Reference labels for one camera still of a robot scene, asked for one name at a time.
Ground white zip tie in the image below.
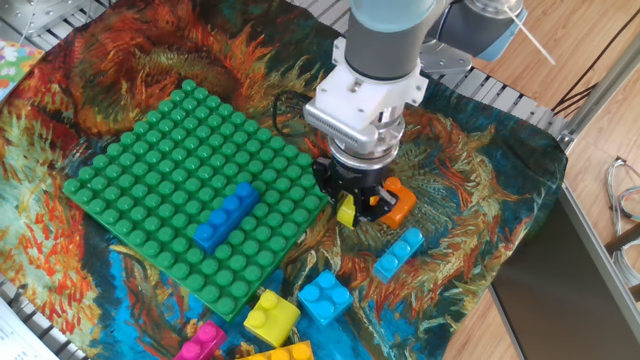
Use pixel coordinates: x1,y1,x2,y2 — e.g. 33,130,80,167
503,5,556,66

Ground white printed paper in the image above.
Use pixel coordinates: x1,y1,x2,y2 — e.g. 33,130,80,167
0,297,61,360

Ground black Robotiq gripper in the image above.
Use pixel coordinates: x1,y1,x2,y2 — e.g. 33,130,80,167
312,155,400,229

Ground light blue three-stud brick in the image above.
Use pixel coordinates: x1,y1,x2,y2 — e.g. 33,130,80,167
372,227,426,285

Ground pink three-stud brick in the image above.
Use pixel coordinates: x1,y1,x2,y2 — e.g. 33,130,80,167
173,320,228,360

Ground white hanging cable bundle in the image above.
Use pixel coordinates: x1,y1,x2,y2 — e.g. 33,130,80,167
604,156,640,289

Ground dark grey panel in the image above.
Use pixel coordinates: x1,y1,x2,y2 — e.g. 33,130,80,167
489,185,640,360

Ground small lime one-stud block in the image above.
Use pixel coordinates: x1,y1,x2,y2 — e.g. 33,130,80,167
335,192,357,230

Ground black floor cables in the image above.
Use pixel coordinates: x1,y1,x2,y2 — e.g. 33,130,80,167
552,8,640,115

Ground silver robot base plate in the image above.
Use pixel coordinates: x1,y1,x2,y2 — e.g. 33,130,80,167
418,39,474,77

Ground green studded baseplate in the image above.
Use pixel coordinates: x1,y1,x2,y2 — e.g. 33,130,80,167
62,78,331,322

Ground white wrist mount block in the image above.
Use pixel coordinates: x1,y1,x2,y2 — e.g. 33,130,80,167
314,36,430,134

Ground orange-yellow four-stud brick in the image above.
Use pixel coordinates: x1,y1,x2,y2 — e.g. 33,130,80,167
237,340,315,360

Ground large lime two-stud block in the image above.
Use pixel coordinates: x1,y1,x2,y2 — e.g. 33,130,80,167
243,289,302,349

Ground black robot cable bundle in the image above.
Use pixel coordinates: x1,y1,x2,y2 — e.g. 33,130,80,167
271,0,481,139

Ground perforated aluminium plate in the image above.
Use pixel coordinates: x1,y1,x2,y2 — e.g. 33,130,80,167
0,0,109,39

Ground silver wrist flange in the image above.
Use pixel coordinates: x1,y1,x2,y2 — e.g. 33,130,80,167
302,98,406,172

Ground light blue four-stud square block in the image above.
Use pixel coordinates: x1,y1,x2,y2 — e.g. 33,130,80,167
297,269,354,327

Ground aluminium frame bar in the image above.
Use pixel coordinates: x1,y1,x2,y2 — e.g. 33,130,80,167
557,43,640,151

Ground brown wooden bar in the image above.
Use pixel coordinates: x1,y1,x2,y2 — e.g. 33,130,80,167
603,233,640,255

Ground orange two-stud block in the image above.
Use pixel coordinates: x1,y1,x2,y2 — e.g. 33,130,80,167
368,176,418,231

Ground dark blue four-stud brick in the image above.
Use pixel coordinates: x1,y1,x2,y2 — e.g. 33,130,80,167
193,181,261,255

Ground flower print paper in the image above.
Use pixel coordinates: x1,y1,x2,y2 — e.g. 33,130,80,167
0,39,46,104

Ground sunflower painting print cloth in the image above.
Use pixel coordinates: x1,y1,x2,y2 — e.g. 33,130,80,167
0,0,569,360

